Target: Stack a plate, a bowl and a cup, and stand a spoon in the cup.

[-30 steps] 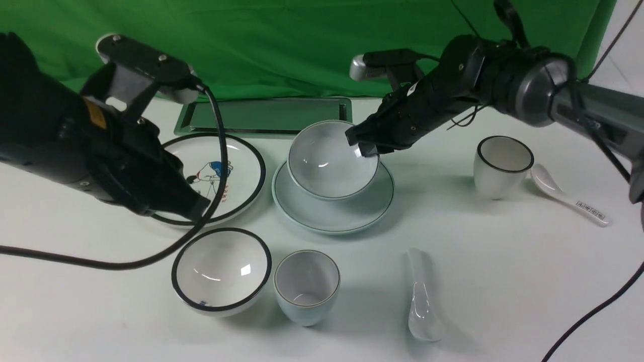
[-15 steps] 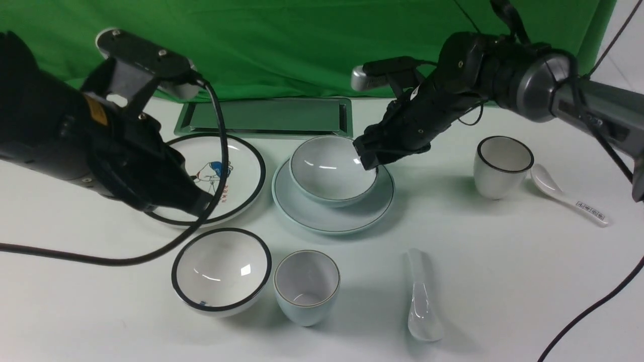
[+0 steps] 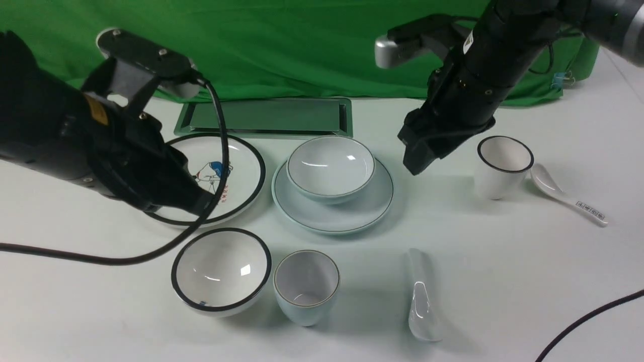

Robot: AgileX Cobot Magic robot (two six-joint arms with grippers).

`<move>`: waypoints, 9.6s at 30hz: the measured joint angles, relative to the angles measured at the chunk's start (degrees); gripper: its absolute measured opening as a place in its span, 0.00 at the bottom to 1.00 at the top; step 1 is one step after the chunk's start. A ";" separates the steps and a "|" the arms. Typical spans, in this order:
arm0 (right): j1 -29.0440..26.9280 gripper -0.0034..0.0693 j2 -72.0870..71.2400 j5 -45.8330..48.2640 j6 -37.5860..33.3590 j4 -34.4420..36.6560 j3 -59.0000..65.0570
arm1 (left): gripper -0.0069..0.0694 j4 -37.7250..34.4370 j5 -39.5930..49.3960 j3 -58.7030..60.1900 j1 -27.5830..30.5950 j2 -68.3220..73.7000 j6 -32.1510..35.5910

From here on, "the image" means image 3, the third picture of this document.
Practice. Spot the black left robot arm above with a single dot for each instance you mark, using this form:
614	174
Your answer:
46	124

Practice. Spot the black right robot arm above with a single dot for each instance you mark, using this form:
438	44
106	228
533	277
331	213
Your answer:
615	25

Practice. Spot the black-rimmed white cup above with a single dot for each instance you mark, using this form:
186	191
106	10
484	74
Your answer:
504	163

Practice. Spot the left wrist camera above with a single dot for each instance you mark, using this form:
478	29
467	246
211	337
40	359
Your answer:
135	67

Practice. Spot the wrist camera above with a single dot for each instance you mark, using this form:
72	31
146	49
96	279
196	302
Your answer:
135	67
436	34

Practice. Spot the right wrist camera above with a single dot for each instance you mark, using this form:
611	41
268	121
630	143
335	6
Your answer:
436	34

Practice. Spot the pale blue shallow bowl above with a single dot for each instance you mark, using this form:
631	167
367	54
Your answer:
331	169

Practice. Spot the pale blue cup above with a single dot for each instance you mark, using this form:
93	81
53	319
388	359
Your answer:
306	284

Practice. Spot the illustrated black-rimmed white plate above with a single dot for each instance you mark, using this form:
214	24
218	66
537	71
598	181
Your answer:
246	172

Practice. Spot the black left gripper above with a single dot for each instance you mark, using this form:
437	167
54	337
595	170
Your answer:
132	163

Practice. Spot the white spoon with label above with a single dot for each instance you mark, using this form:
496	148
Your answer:
546	184

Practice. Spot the blue binder clip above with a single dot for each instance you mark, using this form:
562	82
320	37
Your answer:
561	80

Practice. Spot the green backdrop cloth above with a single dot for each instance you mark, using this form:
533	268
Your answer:
248	49

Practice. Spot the metal table cable grommet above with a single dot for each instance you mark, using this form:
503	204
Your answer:
296	117

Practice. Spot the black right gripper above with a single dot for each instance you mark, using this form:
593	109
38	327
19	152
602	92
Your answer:
463	95

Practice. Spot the pale blue plain plate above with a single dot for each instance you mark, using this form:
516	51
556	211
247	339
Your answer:
355	215

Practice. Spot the black-rimmed white bowl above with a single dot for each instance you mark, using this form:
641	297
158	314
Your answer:
222	272

